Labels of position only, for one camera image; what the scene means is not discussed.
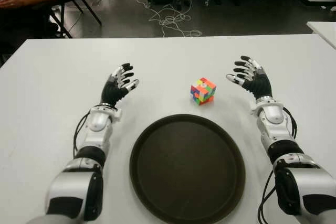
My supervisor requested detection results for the person bare hand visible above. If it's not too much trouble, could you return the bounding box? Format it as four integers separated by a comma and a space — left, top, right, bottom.
0, 0, 22, 9

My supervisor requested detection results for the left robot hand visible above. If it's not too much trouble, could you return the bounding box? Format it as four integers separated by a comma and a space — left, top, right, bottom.
101, 62, 140, 109

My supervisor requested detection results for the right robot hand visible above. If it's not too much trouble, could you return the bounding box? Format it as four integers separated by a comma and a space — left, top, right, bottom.
225, 55, 274, 101

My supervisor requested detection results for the multicolour Rubik's cube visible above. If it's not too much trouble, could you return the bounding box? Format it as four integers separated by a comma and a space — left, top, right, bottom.
190, 77, 217, 106

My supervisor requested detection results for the dark brown round plate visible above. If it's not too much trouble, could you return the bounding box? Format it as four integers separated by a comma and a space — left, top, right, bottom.
129, 113, 247, 224

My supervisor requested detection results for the white side table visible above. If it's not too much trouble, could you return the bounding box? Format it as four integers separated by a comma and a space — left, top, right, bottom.
306, 20, 336, 51

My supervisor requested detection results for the tangled white floor cable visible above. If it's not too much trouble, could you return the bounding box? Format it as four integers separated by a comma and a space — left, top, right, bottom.
135, 0, 203, 38

